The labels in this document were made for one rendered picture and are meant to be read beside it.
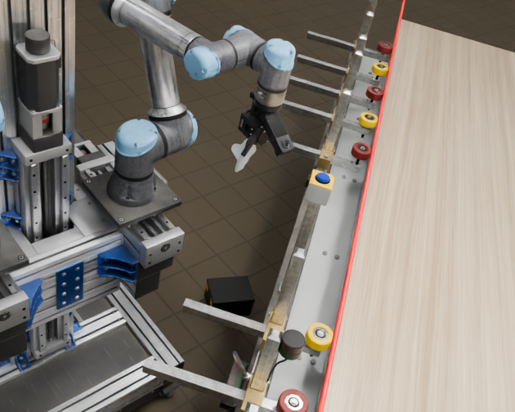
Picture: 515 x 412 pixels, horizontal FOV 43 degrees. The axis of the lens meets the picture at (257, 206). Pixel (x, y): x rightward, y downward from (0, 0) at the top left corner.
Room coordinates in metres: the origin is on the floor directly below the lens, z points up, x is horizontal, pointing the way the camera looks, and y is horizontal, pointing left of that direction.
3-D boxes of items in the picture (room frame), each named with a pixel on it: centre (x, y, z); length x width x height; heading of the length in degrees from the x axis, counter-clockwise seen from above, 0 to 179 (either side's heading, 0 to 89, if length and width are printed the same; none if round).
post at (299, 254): (1.27, -0.14, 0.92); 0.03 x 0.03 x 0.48; 85
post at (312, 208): (1.54, -0.17, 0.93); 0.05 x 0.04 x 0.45; 175
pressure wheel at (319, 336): (1.22, -0.27, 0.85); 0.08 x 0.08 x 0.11
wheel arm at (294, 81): (2.73, -0.20, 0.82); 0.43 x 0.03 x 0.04; 85
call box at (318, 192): (1.53, -0.17, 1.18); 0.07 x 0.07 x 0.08; 85
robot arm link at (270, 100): (1.40, 0.04, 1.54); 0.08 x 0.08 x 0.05
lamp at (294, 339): (1.02, -0.17, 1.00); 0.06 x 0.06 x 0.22; 85
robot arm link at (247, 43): (1.45, 0.13, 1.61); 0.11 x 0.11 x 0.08; 57
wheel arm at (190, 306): (1.24, -0.08, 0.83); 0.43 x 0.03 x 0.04; 85
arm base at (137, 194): (1.47, 0.39, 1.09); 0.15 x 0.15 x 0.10
